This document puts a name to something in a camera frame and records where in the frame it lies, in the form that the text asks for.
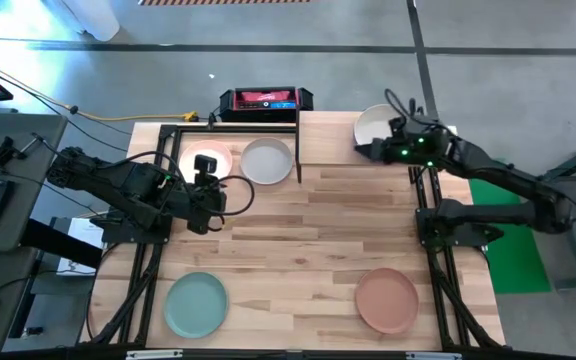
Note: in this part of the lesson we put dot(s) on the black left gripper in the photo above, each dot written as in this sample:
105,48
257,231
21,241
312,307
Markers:
205,207

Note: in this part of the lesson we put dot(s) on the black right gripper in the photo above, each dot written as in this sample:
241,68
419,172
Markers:
402,149

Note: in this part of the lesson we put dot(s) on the white plate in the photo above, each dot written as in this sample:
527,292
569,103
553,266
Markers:
373,122

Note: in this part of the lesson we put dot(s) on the pale pink plate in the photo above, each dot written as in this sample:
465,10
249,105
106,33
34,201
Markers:
223,157

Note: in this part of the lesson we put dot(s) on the light grey plate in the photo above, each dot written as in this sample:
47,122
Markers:
266,161

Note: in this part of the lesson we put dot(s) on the teal plate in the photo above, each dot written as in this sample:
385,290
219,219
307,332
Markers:
195,305

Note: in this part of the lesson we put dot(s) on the terracotta plate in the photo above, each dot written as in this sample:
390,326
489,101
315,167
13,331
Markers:
387,300

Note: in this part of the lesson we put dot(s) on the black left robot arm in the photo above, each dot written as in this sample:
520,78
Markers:
118,185

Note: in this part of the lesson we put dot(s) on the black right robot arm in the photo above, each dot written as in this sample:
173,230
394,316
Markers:
493,170

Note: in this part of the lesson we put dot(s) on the red black portable box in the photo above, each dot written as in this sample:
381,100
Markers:
263,97

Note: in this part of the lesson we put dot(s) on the black front crossbar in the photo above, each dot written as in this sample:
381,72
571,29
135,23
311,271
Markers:
288,356

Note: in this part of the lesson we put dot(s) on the green floor mat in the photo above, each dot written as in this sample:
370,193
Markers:
513,260

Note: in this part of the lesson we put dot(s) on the grey desk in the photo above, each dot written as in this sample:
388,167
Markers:
20,220

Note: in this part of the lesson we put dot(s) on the black desk clamp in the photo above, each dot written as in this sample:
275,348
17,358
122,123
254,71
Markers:
0,150

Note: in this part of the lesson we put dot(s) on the white rounded object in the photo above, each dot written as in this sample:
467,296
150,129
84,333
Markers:
93,17

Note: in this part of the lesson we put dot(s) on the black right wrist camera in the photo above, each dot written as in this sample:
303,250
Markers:
403,127

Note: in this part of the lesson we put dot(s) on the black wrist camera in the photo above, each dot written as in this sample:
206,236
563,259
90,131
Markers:
205,165
403,127

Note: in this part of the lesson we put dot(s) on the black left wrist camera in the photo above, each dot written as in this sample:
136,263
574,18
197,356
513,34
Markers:
205,165

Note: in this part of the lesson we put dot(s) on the black aluminium table frame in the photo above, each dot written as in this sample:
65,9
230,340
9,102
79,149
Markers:
167,140

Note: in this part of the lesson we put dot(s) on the silver metal bracket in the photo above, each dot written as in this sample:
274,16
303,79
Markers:
153,354
433,356

